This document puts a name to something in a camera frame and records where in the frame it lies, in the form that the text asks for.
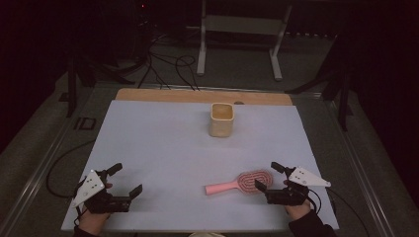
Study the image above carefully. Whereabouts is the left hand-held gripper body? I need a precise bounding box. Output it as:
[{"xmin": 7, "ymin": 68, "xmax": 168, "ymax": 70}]
[{"xmin": 71, "ymin": 169, "xmax": 131, "ymax": 214}]

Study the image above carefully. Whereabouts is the person's left hand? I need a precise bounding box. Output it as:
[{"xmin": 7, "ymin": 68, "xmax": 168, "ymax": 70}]
[{"xmin": 78, "ymin": 206, "xmax": 112, "ymax": 236}]

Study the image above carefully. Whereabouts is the white metal stand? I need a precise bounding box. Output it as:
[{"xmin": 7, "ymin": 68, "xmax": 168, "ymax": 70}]
[{"xmin": 196, "ymin": 0, "xmax": 293, "ymax": 82}]

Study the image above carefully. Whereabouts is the beige square cup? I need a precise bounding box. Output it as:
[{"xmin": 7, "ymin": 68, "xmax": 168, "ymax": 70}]
[{"xmin": 208, "ymin": 102, "xmax": 235, "ymax": 138}]

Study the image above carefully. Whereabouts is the metal floor rail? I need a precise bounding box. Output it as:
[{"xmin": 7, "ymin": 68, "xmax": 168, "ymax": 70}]
[
  {"xmin": 0, "ymin": 86, "xmax": 100, "ymax": 237},
  {"xmin": 322, "ymin": 97, "xmax": 399, "ymax": 237}
]

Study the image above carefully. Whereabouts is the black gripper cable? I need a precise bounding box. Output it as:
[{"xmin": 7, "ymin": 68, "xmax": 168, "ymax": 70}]
[
  {"xmin": 307, "ymin": 187, "xmax": 371, "ymax": 237},
  {"xmin": 45, "ymin": 139, "xmax": 97, "ymax": 199}
]

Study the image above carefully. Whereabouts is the white table mat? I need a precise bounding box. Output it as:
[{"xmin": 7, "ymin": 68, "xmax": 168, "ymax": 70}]
[{"xmin": 60, "ymin": 99, "xmax": 340, "ymax": 233}]

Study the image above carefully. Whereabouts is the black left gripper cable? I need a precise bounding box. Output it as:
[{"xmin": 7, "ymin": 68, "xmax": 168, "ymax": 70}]
[{"xmin": 45, "ymin": 139, "xmax": 97, "ymax": 199}]

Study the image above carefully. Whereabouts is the black floor cable bundle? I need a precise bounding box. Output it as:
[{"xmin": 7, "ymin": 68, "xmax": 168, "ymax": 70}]
[{"xmin": 137, "ymin": 33, "xmax": 201, "ymax": 92}]

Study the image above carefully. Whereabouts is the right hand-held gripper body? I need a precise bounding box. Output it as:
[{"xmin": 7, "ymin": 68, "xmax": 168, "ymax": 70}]
[{"xmin": 264, "ymin": 166, "xmax": 332, "ymax": 206}]

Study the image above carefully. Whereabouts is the dark tripod stand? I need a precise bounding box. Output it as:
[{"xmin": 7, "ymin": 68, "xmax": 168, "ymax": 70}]
[
  {"xmin": 58, "ymin": 53, "xmax": 136, "ymax": 119},
  {"xmin": 285, "ymin": 33, "xmax": 355, "ymax": 132}
]

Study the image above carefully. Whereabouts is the person's right hand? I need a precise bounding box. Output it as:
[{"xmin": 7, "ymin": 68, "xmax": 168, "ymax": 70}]
[{"xmin": 284, "ymin": 199, "xmax": 313, "ymax": 221}]

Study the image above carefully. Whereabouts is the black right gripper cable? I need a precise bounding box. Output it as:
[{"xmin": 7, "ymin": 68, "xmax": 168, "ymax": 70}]
[{"xmin": 307, "ymin": 187, "xmax": 371, "ymax": 237}]

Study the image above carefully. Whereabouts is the pink hairbrush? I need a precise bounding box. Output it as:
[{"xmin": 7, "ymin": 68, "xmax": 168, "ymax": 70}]
[{"xmin": 205, "ymin": 169, "xmax": 274, "ymax": 197}]

